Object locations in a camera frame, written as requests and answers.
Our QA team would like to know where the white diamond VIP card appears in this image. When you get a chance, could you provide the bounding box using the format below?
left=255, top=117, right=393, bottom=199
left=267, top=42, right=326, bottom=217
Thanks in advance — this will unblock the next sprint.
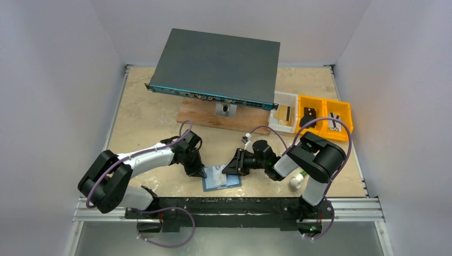
left=212, top=165, right=227, bottom=187

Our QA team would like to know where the blue card holder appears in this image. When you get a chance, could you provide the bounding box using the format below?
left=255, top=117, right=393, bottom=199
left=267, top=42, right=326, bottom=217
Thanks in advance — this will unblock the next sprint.
left=202, top=164, right=242, bottom=192

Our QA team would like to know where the grey card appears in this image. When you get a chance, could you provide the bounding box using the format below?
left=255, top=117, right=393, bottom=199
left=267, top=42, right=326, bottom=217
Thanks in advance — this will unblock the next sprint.
left=286, top=106, right=291, bottom=122

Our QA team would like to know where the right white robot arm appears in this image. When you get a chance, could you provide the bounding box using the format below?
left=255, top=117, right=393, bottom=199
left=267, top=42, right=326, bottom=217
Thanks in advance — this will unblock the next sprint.
left=222, top=132, right=346, bottom=217

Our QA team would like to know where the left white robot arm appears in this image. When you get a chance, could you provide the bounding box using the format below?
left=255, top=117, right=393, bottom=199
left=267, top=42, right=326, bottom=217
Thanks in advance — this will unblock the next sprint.
left=77, top=130, right=207, bottom=218

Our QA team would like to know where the white black card in bin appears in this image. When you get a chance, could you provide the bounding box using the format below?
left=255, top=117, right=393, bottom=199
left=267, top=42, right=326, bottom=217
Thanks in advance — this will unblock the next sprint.
left=328, top=112, right=342, bottom=132

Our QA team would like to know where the wooden board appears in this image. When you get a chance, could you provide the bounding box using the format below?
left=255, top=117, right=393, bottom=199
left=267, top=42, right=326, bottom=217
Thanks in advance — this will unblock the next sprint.
left=176, top=98, right=270, bottom=133

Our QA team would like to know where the white pvc pipe fitting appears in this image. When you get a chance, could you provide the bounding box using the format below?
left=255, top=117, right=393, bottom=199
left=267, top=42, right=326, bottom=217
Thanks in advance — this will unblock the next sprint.
left=289, top=171, right=307, bottom=189

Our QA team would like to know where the amber item in tray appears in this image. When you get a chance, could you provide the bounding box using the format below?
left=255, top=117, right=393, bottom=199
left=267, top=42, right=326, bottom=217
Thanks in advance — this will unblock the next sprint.
left=273, top=105, right=292, bottom=126

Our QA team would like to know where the black block in bin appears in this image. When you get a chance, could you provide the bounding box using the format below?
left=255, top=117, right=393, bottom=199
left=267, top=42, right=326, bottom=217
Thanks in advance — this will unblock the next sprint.
left=303, top=107, right=317, bottom=119

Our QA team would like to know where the yellow bin left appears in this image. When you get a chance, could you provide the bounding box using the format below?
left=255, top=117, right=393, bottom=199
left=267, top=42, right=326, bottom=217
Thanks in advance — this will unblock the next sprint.
left=295, top=94, right=327, bottom=135

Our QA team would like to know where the yellow bin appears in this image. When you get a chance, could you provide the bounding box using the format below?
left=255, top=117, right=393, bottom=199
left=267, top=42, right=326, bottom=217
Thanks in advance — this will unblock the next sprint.
left=295, top=94, right=327, bottom=135
left=322, top=100, right=353, bottom=142

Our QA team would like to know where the yellow bin right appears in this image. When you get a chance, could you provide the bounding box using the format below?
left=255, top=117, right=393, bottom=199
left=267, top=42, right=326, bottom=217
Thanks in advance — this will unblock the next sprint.
left=322, top=100, right=353, bottom=142

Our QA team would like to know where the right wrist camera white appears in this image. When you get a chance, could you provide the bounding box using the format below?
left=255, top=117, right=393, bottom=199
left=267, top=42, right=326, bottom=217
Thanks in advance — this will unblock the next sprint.
left=241, top=133, right=252, bottom=149

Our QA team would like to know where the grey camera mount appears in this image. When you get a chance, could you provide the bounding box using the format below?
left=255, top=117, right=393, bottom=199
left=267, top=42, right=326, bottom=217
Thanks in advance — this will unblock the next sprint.
left=215, top=103, right=237, bottom=118

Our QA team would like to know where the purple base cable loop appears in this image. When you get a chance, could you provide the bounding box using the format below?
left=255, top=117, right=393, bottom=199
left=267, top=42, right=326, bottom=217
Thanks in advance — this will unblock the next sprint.
left=135, top=207, right=196, bottom=249

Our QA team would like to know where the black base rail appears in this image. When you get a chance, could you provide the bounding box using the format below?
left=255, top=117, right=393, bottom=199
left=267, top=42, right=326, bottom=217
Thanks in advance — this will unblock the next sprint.
left=125, top=197, right=334, bottom=235

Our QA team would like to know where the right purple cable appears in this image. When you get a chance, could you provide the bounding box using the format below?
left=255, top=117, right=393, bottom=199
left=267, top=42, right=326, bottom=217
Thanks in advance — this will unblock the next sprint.
left=244, top=117, right=353, bottom=197

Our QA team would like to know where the grey network switch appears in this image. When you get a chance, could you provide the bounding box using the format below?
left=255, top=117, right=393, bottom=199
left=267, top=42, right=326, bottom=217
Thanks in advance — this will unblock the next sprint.
left=146, top=28, right=280, bottom=110

